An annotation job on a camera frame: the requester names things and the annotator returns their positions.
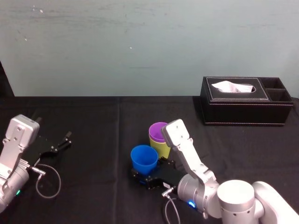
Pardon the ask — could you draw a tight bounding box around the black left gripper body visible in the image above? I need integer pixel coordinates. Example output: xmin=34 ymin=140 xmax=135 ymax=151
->
xmin=25 ymin=135 xmax=59 ymax=165

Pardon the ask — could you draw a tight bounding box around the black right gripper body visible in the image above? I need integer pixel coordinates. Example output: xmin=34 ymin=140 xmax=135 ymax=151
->
xmin=137 ymin=161 xmax=188 ymax=190

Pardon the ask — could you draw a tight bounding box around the blue plastic cup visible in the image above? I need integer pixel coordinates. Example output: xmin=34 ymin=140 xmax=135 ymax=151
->
xmin=130 ymin=144 xmax=160 ymax=175

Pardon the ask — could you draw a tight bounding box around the yellow-green plastic cup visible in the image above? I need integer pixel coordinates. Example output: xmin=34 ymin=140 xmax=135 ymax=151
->
xmin=149 ymin=134 xmax=172 ymax=159

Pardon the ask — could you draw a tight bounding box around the purple plastic cup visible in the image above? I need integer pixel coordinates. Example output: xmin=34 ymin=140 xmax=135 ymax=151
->
xmin=149 ymin=121 xmax=169 ymax=143

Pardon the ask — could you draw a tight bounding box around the black table cloth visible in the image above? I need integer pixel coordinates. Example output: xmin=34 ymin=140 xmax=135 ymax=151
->
xmin=0 ymin=95 xmax=299 ymax=224

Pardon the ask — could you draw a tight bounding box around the black fabric panel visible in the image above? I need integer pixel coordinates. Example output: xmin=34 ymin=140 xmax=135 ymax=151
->
xmin=0 ymin=60 xmax=15 ymax=98

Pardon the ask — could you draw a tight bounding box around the black leather tissue box organiser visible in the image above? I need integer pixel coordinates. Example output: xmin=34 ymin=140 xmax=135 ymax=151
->
xmin=199 ymin=76 xmax=294 ymax=127

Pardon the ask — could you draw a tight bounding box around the white paper tissue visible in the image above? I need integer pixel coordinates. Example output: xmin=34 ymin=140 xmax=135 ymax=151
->
xmin=211 ymin=80 xmax=253 ymax=93

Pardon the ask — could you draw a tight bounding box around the thin grey right gripper cable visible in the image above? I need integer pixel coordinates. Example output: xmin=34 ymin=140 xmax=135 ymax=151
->
xmin=161 ymin=186 xmax=182 ymax=224

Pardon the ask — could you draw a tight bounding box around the thin grey gripper cable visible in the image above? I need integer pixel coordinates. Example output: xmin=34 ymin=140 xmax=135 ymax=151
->
xmin=161 ymin=186 xmax=182 ymax=224
xmin=29 ymin=163 xmax=62 ymax=199

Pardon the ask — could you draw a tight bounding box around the thin grey left gripper cable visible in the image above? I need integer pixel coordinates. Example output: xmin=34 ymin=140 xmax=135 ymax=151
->
xmin=29 ymin=163 xmax=62 ymax=199

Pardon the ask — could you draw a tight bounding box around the pale wall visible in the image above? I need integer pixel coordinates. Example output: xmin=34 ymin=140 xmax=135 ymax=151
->
xmin=0 ymin=0 xmax=299 ymax=98

